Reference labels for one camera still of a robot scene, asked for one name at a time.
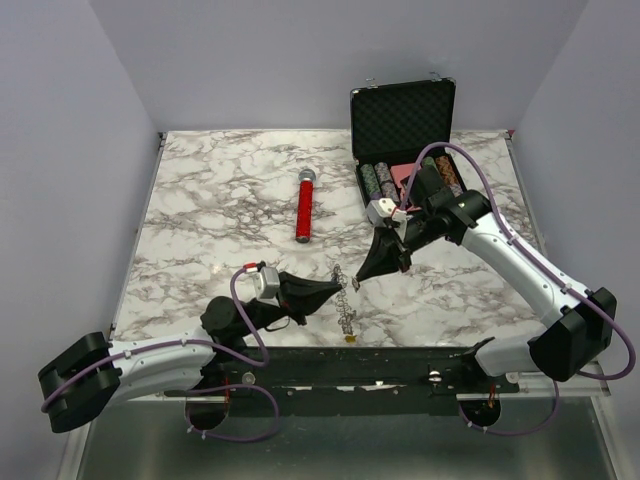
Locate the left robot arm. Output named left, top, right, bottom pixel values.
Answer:
left=38, top=263, right=342, bottom=433

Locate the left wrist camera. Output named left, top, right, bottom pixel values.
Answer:
left=254, top=266, right=280, bottom=300

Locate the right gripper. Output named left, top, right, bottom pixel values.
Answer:
left=355, top=209, right=437, bottom=281

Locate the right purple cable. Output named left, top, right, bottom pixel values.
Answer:
left=397, top=142, right=632, bottom=436

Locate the red glitter microphone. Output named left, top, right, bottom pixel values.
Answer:
left=295, top=168, right=316, bottom=243

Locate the black poker chip case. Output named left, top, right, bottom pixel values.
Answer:
left=350, top=77, right=456, bottom=204

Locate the pink playing card deck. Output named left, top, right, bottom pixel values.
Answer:
left=390, top=163, right=414, bottom=187

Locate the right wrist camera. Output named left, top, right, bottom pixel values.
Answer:
left=365, top=198, right=407, bottom=230

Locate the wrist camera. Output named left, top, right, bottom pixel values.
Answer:
left=254, top=266, right=280, bottom=300
left=365, top=198, right=407, bottom=230

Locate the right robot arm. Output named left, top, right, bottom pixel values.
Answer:
left=355, top=167, right=617, bottom=392

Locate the brown poker chip stack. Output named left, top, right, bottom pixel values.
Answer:
left=434, top=155, right=462, bottom=196

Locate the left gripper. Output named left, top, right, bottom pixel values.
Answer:
left=238, top=271, right=341, bottom=338

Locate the black front mounting rail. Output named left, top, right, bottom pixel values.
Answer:
left=196, top=346, right=519, bottom=416

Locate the round metal keyring disc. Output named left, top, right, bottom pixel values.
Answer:
left=332, top=264, right=356, bottom=344

